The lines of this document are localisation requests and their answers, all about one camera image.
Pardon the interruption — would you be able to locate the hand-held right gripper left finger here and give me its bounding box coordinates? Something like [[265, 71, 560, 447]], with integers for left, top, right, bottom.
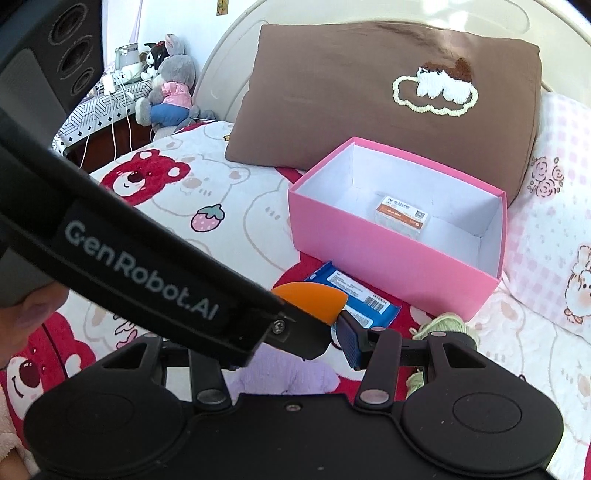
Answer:
[[95, 336, 234, 411]]

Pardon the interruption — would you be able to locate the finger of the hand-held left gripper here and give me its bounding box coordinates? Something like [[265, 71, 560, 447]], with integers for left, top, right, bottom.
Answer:
[[264, 302, 331, 361]]

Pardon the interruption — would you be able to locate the white and orange floss box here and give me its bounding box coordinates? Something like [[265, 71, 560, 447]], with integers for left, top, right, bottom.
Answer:
[[373, 195, 431, 237]]

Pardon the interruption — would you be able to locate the black and white plush toy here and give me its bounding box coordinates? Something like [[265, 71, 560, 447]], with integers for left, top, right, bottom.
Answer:
[[141, 41, 168, 80]]

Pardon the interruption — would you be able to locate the pink checkered cartoon pillow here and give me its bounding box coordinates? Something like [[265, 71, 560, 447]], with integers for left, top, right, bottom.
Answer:
[[505, 91, 591, 342]]

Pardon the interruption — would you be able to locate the person's left hand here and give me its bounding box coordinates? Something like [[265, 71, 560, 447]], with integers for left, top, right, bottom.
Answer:
[[0, 281, 71, 370]]

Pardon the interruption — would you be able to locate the bear printed blanket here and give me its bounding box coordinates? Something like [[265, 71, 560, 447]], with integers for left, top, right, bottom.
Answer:
[[0, 121, 591, 480]]

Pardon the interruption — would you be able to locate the green yarn ball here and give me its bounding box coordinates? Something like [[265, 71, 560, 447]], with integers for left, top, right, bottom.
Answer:
[[405, 313, 481, 398]]

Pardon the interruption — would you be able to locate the cream headboard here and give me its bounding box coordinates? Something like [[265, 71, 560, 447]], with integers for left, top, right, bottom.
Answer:
[[191, 0, 591, 125]]

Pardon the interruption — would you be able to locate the purple plush toy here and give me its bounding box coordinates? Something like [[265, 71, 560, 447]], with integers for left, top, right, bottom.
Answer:
[[224, 344, 340, 402]]

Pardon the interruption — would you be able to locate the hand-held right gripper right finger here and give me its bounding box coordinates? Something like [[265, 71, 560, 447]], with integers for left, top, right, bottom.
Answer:
[[336, 310, 527, 411]]

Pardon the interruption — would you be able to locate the brown embroidered pillow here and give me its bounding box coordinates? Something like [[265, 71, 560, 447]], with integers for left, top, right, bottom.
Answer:
[[225, 23, 542, 199]]

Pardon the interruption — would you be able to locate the orange makeup sponge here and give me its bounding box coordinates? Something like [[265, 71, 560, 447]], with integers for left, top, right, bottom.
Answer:
[[273, 282, 348, 326]]

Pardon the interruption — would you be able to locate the grey plush rabbit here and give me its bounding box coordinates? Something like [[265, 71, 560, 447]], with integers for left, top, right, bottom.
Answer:
[[135, 33, 200, 139]]

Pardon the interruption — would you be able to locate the blue wet wipes packet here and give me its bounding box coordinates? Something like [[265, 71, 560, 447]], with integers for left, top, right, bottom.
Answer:
[[302, 261, 402, 329]]

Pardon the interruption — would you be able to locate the brown wooden nightstand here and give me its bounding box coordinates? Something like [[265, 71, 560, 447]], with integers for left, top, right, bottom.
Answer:
[[65, 115, 158, 174]]

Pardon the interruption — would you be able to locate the pink cardboard box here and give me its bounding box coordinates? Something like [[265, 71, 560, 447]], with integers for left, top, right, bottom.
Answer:
[[287, 136, 509, 322]]

